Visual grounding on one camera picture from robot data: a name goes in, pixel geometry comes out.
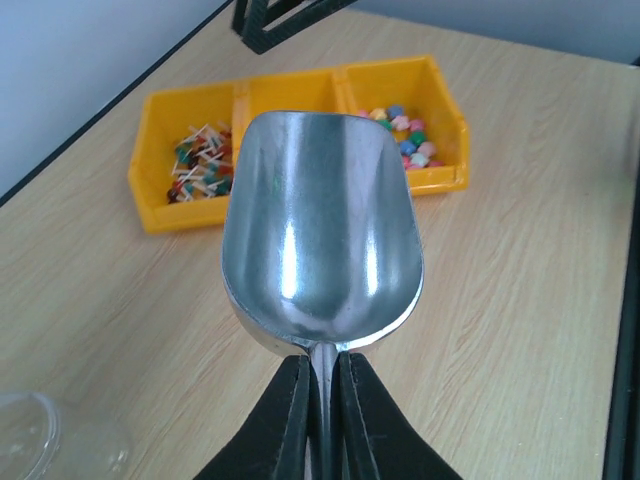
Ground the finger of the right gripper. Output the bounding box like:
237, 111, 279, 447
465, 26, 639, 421
232, 0, 355, 54

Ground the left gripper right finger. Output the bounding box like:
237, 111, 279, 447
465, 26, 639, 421
338, 352, 450, 479

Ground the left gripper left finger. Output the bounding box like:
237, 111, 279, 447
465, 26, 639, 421
196, 355, 311, 480

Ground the yellow popsicle candy bin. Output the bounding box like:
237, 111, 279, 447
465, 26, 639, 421
234, 68, 349, 139

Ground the yellow lollipop bin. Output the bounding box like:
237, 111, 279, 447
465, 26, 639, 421
128, 81, 247, 234

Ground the yellow star candy bin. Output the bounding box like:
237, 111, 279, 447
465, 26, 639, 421
337, 55, 470, 195

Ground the metal scoop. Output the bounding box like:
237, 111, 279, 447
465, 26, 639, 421
221, 110, 424, 479

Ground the clear plastic cup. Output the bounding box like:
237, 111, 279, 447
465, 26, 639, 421
1, 391, 132, 479

